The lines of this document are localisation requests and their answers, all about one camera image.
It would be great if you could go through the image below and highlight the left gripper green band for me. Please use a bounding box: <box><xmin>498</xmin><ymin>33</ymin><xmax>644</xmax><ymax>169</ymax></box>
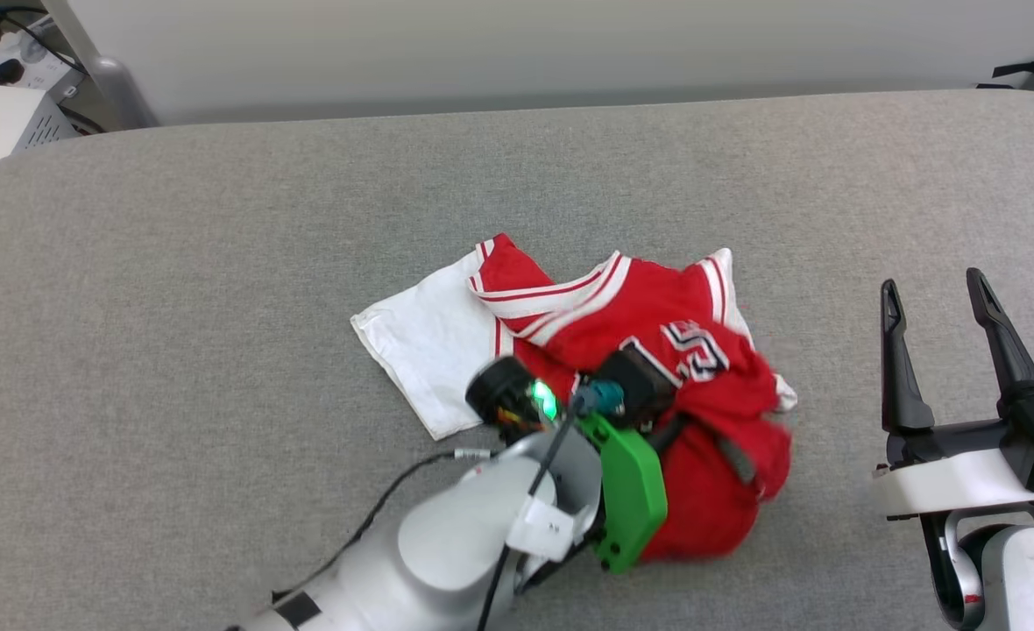
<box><xmin>466</xmin><ymin>355</ymin><xmax>760</xmax><ymax>576</ymax></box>

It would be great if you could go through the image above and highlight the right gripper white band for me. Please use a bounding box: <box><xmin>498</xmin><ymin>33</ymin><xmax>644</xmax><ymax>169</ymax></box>
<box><xmin>872</xmin><ymin>267</ymin><xmax>1034</xmax><ymax>521</ymax></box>

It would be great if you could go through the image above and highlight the red and white jersey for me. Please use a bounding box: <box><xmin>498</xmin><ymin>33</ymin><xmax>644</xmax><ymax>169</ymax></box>
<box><xmin>350</xmin><ymin>232</ymin><xmax>799</xmax><ymax>564</ymax></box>

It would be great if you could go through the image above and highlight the grey metal stand leg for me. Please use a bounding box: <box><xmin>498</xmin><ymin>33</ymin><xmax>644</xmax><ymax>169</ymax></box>
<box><xmin>41</xmin><ymin>0</ymin><xmax>160</xmax><ymax>132</ymax></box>

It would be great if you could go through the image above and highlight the white power strip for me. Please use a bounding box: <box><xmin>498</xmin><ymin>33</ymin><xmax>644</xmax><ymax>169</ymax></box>
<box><xmin>0</xmin><ymin>11</ymin><xmax>89</xmax><ymax>90</ymax></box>

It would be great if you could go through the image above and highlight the teal cable connector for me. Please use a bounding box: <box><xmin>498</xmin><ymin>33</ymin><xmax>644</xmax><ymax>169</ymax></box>
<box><xmin>580</xmin><ymin>378</ymin><xmax>628</xmax><ymax>418</ymax></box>

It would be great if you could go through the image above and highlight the thick black camera cable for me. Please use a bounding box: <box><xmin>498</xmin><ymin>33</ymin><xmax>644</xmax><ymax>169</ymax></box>
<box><xmin>476</xmin><ymin>390</ymin><xmax>601</xmax><ymax>631</ymax></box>

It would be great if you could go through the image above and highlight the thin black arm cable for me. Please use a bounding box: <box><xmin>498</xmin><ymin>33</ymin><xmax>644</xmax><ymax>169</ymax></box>
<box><xmin>226</xmin><ymin>448</ymin><xmax>497</xmax><ymax>631</ymax></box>

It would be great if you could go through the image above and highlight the white equipment box with handle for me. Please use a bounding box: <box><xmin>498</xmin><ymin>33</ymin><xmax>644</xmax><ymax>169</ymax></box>
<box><xmin>0</xmin><ymin>82</ymin><xmax>81</xmax><ymax>201</ymax></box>

